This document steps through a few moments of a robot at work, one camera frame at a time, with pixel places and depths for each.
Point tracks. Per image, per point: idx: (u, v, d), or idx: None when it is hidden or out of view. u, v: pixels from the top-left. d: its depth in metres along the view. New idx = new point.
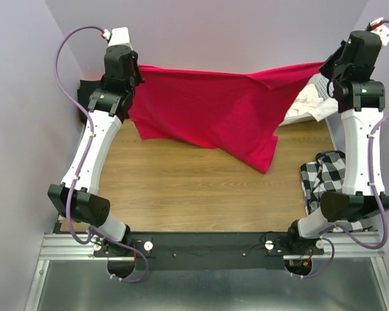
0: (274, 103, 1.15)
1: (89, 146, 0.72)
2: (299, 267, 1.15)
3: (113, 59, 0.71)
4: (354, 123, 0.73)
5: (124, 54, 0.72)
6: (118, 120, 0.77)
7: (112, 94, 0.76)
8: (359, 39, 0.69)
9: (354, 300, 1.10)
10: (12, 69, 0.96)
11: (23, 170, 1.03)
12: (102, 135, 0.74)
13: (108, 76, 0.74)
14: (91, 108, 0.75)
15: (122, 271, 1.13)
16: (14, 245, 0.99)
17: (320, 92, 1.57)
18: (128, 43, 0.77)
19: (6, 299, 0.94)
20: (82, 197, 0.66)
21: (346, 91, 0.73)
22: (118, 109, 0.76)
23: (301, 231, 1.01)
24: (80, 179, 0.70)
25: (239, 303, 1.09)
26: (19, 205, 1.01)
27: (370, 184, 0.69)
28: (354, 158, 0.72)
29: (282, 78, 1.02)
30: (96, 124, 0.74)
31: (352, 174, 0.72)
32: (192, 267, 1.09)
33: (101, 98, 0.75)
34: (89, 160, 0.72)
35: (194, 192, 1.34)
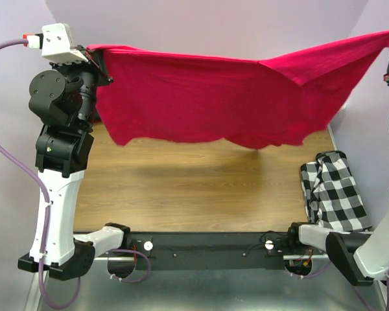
0: (301, 98, 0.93)
1: (48, 218, 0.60)
2: (300, 268, 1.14)
3: (41, 109, 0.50)
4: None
5: (54, 94, 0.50)
6: (78, 170, 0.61)
7: (62, 140, 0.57)
8: None
9: (354, 300, 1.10)
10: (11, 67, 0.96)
11: (22, 168, 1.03)
12: (61, 200, 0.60)
13: (47, 122, 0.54)
14: (40, 166, 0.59)
15: (122, 271, 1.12)
16: (15, 245, 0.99)
17: None
18: (69, 51, 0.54)
19: (6, 298, 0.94)
20: (56, 272, 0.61)
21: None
22: (73, 158, 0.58)
23: (301, 236, 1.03)
24: (47, 253, 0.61)
25: (239, 303, 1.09)
26: (17, 204, 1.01)
27: (387, 276, 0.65)
28: (382, 249, 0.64)
29: (314, 64, 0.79)
30: (50, 189, 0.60)
31: (375, 262, 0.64)
32: (192, 267, 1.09)
33: (48, 150, 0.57)
34: (53, 231, 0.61)
35: (194, 192, 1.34)
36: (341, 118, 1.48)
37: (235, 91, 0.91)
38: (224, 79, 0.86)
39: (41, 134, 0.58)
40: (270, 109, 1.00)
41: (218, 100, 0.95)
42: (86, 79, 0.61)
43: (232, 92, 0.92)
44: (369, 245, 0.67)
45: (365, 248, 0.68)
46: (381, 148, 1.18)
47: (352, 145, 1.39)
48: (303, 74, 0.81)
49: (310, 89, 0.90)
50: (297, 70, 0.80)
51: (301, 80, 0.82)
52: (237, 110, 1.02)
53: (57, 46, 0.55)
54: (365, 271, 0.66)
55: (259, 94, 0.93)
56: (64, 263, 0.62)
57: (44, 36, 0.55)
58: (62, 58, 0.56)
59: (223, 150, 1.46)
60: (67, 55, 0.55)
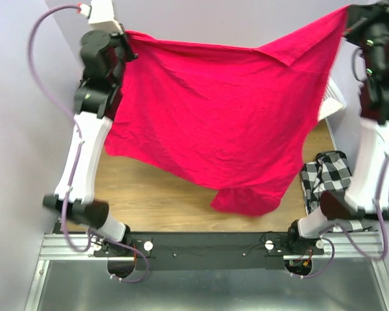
0: (293, 94, 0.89)
1: (79, 155, 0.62)
2: (299, 267, 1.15)
3: (89, 56, 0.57)
4: (374, 134, 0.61)
5: (102, 45, 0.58)
6: (108, 120, 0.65)
7: (98, 91, 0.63)
8: None
9: (354, 301, 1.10)
10: (11, 67, 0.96)
11: (22, 169, 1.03)
12: (93, 141, 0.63)
13: (89, 73, 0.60)
14: (76, 110, 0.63)
15: (122, 271, 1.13)
16: (15, 245, 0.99)
17: None
18: (112, 20, 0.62)
19: (6, 298, 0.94)
20: (77, 208, 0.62)
21: (375, 98, 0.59)
22: (107, 109, 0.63)
23: (301, 231, 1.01)
24: (72, 189, 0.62)
25: (239, 303, 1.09)
26: (18, 204, 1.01)
27: (375, 201, 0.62)
28: (364, 172, 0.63)
29: (294, 45, 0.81)
30: (85, 129, 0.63)
31: (361, 188, 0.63)
32: (192, 267, 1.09)
33: (86, 97, 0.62)
34: (82, 169, 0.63)
35: (194, 192, 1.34)
36: (341, 119, 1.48)
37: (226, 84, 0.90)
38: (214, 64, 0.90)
39: (78, 87, 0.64)
40: (265, 115, 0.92)
41: (211, 97, 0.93)
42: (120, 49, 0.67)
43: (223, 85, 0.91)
44: (354, 179, 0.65)
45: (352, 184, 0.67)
46: None
47: (352, 145, 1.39)
48: (289, 55, 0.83)
49: (301, 80, 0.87)
50: (282, 52, 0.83)
51: (289, 59, 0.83)
52: (231, 121, 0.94)
53: (102, 14, 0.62)
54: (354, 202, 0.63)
55: (251, 91, 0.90)
56: (87, 202, 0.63)
57: (93, 7, 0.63)
58: (104, 27, 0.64)
59: None
60: (109, 24, 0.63)
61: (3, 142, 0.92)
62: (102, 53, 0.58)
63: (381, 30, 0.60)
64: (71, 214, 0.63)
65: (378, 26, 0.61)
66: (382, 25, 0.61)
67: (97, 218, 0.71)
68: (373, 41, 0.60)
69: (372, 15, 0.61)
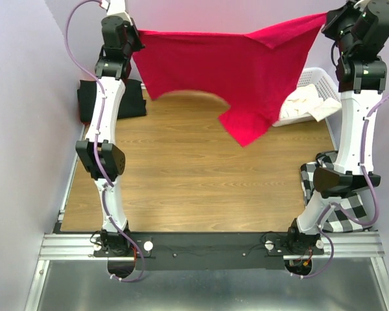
0: (278, 61, 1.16)
1: (104, 107, 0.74)
2: (299, 267, 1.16)
3: (109, 30, 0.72)
4: (353, 104, 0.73)
5: (118, 24, 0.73)
6: (124, 83, 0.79)
7: (115, 61, 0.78)
8: (374, 15, 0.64)
9: (354, 300, 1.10)
10: (12, 66, 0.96)
11: (23, 168, 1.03)
12: (113, 96, 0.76)
13: (107, 47, 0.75)
14: (98, 75, 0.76)
15: (123, 271, 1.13)
16: (15, 245, 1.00)
17: (320, 92, 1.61)
18: (124, 12, 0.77)
19: (6, 299, 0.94)
20: (106, 148, 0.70)
21: (348, 71, 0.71)
22: (122, 74, 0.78)
23: (301, 227, 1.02)
24: (100, 134, 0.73)
25: (239, 303, 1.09)
26: (19, 202, 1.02)
27: (360, 164, 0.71)
28: (347, 140, 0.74)
29: (277, 35, 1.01)
30: (106, 86, 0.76)
31: (345, 153, 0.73)
32: (192, 267, 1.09)
33: (106, 65, 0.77)
34: (106, 116, 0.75)
35: (194, 192, 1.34)
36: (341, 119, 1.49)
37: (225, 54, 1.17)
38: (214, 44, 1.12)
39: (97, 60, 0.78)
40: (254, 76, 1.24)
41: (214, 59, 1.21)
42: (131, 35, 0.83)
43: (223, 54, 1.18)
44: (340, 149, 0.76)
45: (340, 154, 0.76)
46: (384, 147, 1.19)
47: None
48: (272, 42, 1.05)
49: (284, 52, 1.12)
50: (268, 40, 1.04)
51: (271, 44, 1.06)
52: (231, 74, 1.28)
53: (117, 8, 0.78)
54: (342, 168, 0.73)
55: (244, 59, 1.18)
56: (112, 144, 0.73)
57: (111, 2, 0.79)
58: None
59: (223, 150, 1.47)
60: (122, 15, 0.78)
61: (2, 141, 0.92)
62: (118, 30, 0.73)
63: (349, 24, 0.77)
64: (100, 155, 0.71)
65: (349, 20, 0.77)
66: (351, 20, 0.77)
67: (120, 164, 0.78)
68: (345, 32, 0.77)
69: (342, 13, 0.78)
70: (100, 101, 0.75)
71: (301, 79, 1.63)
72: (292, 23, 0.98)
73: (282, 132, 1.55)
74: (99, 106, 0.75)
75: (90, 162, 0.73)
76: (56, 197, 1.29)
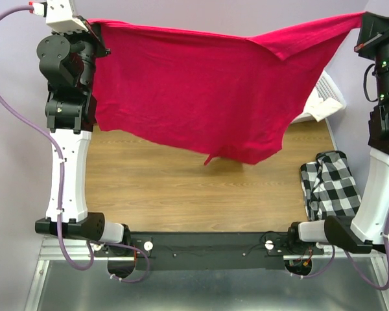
0: (285, 79, 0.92)
1: (63, 175, 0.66)
2: (299, 267, 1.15)
3: (52, 69, 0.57)
4: (386, 170, 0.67)
5: (62, 54, 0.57)
6: (87, 130, 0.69)
7: (70, 103, 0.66)
8: None
9: (354, 301, 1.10)
10: (11, 64, 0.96)
11: (21, 164, 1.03)
12: (74, 156, 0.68)
13: (56, 86, 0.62)
14: (51, 127, 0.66)
15: (123, 271, 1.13)
16: (15, 243, 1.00)
17: (320, 92, 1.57)
18: (70, 19, 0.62)
19: (5, 297, 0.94)
20: (73, 229, 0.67)
21: (385, 129, 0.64)
22: (83, 116, 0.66)
23: (301, 234, 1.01)
24: (64, 210, 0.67)
25: (239, 303, 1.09)
26: (19, 199, 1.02)
27: (382, 235, 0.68)
28: (374, 207, 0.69)
29: (295, 40, 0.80)
30: (63, 147, 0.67)
31: (369, 222, 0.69)
32: (192, 267, 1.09)
33: (59, 111, 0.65)
34: (69, 187, 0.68)
35: (194, 192, 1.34)
36: (341, 119, 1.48)
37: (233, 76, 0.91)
38: (224, 59, 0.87)
39: (48, 100, 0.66)
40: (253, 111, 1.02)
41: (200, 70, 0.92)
42: (85, 50, 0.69)
43: (226, 79, 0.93)
44: (364, 213, 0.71)
45: (360, 216, 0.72)
46: None
47: (352, 145, 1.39)
48: (285, 50, 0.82)
49: (295, 73, 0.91)
50: (282, 48, 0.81)
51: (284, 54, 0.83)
52: (215, 96, 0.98)
53: (60, 13, 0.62)
54: (364, 235, 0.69)
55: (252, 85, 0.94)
56: (82, 220, 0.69)
57: (47, 4, 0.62)
58: (64, 25, 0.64)
59: None
60: (70, 22, 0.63)
61: (2, 136, 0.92)
62: (63, 63, 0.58)
63: None
64: (68, 235, 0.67)
65: None
66: None
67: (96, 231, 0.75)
68: (388, 63, 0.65)
69: (386, 37, 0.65)
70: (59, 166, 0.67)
71: None
72: (312, 25, 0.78)
73: None
74: (59, 173, 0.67)
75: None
76: None
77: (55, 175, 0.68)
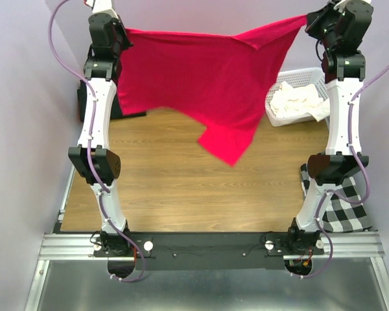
0: (261, 66, 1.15)
1: (94, 109, 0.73)
2: (299, 267, 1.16)
3: (97, 30, 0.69)
4: (336, 91, 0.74)
5: (107, 21, 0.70)
6: (115, 84, 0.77)
7: (104, 61, 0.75)
8: (351, 13, 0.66)
9: (354, 300, 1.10)
10: (11, 63, 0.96)
11: (23, 163, 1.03)
12: (104, 98, 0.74)
13: (95, 46, 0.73)
14: (87, 76, 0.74)
15: (122, 271, 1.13)
16: (16, 242, 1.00)
17: (320, 92, 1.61)
18: (111, 8, 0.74)
19: (6, 297, 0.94)
20: (100, 154, 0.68)
21: (331, 63, 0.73)
22: (113, 74, 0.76)
23: (301, 223, 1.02)
24: (93, 139, 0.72)
25: (239, 303, 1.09)
26: (21, 198, 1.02)
27: (349, 145, 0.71)
28: (335, 123, 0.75)
29: (264, 36, 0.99)
30: (97, 89, 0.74)
31: (334, 137, 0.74)
32: (192, 267, 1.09)
33: (95, 66, 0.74)
34: (98, 121, 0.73)
35: (194, 192, 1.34)
36: None
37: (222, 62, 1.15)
38: (214, 52, 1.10)
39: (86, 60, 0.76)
40: (238, 91, 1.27)
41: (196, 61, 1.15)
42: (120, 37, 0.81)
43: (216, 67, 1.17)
44: (331, 135, 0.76)
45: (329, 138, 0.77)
46: (379, 147, 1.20)
47: None
48: (258, 42, 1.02)
49: (268, 59, 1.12)
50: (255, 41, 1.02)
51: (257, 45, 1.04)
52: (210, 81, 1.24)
53: (102, 4, 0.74)
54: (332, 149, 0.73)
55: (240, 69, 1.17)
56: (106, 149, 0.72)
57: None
58: None
59: None
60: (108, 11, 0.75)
61: (2, 135, 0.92)
62: (106, 28, 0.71)
63: (330, 23, 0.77)
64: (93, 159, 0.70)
65: (329, 19, 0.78)
66: (332, 19, 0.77)
67: (115, 168, 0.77)
68: (328, 28, 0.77)
69: (323, 15, 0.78)
70: (92, 104, 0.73)
71: (301, 79, 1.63)
72: (277, 24, 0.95)
73: (282, 132, 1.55)
74: (92, 110, 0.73)
75: (83, 168, 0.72)
76: (56, 197, 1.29)
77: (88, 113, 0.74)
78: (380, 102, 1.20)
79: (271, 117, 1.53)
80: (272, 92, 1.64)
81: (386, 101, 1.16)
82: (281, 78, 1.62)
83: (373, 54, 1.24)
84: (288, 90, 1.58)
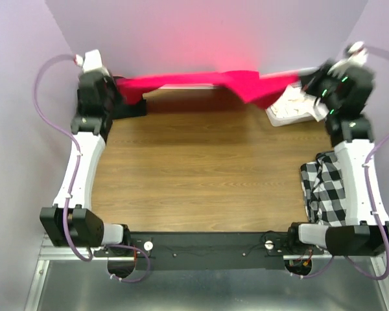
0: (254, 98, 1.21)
1: (79, 164, 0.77)
2: (299, 267, 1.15)
3: (87, 85, 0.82)
4: (347, 153, 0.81)
5: (96, 78, 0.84)
6: (103, 138, 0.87)
7: (93, 116, 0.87)
8: (353, 79, 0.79)
9: (354, 301, 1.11)
10: (11, 63, 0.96)
11: (23, 162, 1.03)
12: (88, 156, 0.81)
13: (85, 102, 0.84)
14: (74, 131, 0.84)
15: (122, 271, 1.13)
16: (17, 241, 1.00)
17: None
18: (102, 66, 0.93)
19: (6, 297, 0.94)
20: (77, 218, 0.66)
21: (336, 127, 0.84)
22: (100, 129, 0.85)
23: (301, 236, 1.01)
24: (72, 196, 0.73)
25: (239, 303, 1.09)
26: (21, 197, 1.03)
27: (373, 212, 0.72)
28: (353, 190, 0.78)
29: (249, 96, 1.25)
30: (83, 146, 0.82)
31: (355, 203, 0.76)
32: (192, 267, 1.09)
33: (83, 122, 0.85)
34: (80, 179, 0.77)
35: (194, 192, 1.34)
36: None
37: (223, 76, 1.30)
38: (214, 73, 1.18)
39: (76, 116, 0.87)
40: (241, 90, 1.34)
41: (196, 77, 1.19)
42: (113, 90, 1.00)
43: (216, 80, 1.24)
44: (350, 201, 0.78)
45: (349, 205, 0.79)
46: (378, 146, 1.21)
47: None
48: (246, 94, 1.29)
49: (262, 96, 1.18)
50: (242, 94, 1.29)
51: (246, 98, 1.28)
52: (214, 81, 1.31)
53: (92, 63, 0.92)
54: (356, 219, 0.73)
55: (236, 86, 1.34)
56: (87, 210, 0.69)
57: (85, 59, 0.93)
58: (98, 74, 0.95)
59: (222, 150, 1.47)
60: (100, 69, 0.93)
61: (3, 133, 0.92)
62: (96, 83, 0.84)
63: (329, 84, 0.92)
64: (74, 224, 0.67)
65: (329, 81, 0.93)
66: (331, 81, 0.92)
67: (96, 232, 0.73)
68: (328, 90, 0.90)
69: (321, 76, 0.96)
70: (75, 159, 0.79)
71: None
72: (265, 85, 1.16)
73: (282, 132, 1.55)
74: (74, 164, 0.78)
75: (57, 233, 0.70)
76: None
77: (71, 169, 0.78)
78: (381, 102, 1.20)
79: (271, 117, 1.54)
80: None
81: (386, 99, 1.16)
82: None
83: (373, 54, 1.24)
84: (288, 90, 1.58)
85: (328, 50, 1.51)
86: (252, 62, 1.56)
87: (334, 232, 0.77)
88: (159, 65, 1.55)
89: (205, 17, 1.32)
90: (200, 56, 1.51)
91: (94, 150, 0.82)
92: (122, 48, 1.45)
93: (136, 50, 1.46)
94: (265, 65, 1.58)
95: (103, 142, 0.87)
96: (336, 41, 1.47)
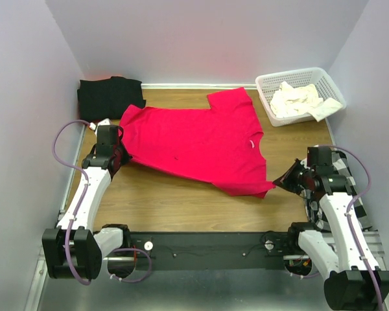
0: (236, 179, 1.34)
1: (85, 192, 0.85)
2: (299, 267, 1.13)
3: (105, 130, 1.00)
4: (330, 204, 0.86)
5: (113, 127, 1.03)
6: (109, 174, 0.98)
7: (102, 156, 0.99)
8: (315, 148, 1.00)
9: None
10: (10, 63, 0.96)
11: (23, 162, 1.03)
12: (96, 183, 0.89)
13: (100, 144, 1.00)
14: (85, 166, 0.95)
15: (122, 271, 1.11)
16: (17, 241, 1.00)
17: (320, 92, 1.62)
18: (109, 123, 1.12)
19: (6, 298, 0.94)
20: (80, 237, 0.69)
21: (317, 183, 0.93)
22: (109, 166, 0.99)
23: (300, 241, 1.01)
24: (76, 219, 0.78)
25: (239, 303, 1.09)
26: (21, 196, 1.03)
27: (362, 258, 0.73)
28: (341, 237, 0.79)
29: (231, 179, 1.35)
30: (91, 176, 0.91)
31: (343, 252, 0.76)
32: (192, 267, 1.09)
33: (93, 159, 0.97)
34: (85, 203, 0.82)
35: (194, 193, 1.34)
36: (341, 118, 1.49)
37: (225, 169, 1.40)
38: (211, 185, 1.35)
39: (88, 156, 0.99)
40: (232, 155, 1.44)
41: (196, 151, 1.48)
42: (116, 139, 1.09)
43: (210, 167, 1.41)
44: (339, 249, 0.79)
45: (340, 255, 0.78)
46: (378, 146, 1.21)
47: (352, 145, 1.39)
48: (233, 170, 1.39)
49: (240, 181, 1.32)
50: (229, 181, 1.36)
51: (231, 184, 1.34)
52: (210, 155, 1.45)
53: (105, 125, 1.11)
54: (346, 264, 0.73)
55: (235, 142, 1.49)
56: (89, 232, 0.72)
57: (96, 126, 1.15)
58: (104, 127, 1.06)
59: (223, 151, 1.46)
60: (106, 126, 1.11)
61: (4, 134, 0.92)
62: (111, 130, 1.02)
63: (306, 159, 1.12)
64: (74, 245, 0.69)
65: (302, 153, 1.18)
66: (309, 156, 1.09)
67: (93, 262, 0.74)
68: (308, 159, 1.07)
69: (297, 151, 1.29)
70: (83, 186, 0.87)
71: (301, 79, 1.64)
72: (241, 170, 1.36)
73: (282, 132, 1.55)
74: (82, 192, 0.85)
75: (56, 258, 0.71)
76: (56, 197, 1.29)
77: (78, 195, 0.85)
78: (380, 102, 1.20)
79: (271, 116, 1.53)
80: (272, 92, 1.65)
81: (386, 100, 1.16)
82: (281, 78, 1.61)
83: (374, 54, 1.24)
84: (288, 90, 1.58)
85: (328, 50, 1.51)
86: (252, 62, 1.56)
87: (328, 284, 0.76)
88: (159, 65, 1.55)
89: (205, 16, 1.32)
90: (199, 56, 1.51)
91: (101, 181, 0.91)
92: (121, 48, 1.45)
93: (135, 50, 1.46)
94: (265, 65, 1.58)
95: (109, 177, 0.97)
96: (337, 41, 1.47)
